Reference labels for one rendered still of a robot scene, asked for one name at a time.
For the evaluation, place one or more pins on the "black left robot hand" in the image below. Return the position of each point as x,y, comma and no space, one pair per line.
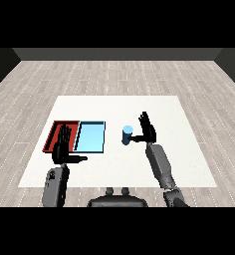
61,149

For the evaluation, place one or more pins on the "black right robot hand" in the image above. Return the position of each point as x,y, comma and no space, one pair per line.
148,131

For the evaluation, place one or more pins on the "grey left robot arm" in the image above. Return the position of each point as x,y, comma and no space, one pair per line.
54,186

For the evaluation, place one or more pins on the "red shallow open box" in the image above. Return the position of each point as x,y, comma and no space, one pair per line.
53,139

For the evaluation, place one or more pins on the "small blue can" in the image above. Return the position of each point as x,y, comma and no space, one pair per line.
126,135

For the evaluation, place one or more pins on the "light blue shallow open box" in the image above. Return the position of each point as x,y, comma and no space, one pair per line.
90,136

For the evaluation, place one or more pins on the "dark grey robot body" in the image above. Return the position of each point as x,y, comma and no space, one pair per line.
117,200

